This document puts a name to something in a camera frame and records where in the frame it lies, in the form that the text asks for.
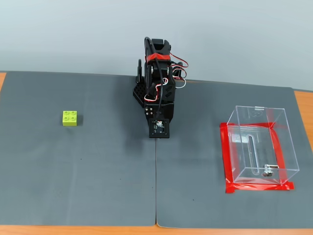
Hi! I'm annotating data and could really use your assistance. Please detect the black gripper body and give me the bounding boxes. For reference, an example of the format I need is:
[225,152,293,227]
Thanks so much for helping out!
[144,102,175,121]

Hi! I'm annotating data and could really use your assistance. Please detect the red white black servo wire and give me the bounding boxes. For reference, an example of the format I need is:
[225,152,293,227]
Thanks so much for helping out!
[143,77,170,102]
[169,52,189,88]

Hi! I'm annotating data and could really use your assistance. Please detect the transparent acrylic box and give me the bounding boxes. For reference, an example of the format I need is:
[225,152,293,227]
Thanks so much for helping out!
[226,105,300,186]

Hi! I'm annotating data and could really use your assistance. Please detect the red tape band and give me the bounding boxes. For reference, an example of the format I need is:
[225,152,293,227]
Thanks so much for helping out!
[145,53,172,62]

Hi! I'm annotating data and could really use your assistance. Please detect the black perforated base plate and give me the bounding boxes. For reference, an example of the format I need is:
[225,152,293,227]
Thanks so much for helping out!
[133,82,145,109]

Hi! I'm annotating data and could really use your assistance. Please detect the green lego block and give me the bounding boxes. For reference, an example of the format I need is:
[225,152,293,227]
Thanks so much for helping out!
[62,110,78,127]

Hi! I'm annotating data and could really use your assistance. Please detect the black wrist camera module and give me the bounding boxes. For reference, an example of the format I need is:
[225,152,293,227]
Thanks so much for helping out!
[148,117,170,140]

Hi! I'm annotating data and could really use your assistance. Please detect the red tape strip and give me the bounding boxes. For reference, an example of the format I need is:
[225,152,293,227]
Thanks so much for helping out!
[220,121,277,129]
[269,126,289,187]
[219,122,236,194]
[225,182,295,194]

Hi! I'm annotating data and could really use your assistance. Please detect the grey mat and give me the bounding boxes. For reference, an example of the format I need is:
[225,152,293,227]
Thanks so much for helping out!
[155,77,313,230]
[0,70,157,227]

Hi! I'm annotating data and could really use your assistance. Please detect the black camera cable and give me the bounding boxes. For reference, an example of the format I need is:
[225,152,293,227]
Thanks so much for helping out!
[143,36,164,117]

